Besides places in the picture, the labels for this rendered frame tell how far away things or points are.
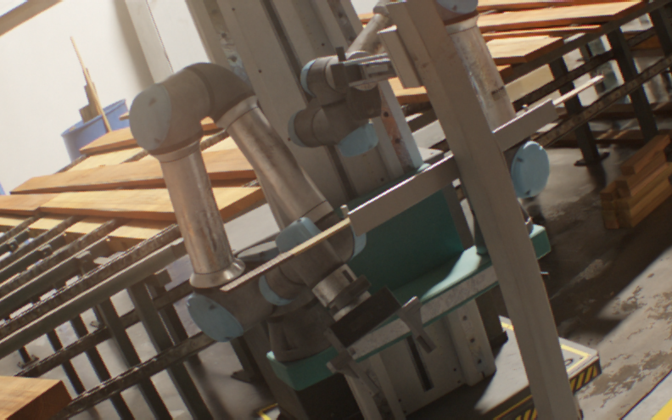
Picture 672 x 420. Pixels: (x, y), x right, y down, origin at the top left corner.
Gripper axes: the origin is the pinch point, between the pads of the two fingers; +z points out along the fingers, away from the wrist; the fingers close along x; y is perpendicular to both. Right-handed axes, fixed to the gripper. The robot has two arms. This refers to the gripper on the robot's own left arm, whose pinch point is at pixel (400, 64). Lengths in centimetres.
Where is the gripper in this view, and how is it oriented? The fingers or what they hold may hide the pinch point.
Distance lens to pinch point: 218.9
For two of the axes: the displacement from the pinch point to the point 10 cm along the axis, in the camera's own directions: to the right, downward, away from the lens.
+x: 8.6, -2.5, 4.5
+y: -2.2, -9.7, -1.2
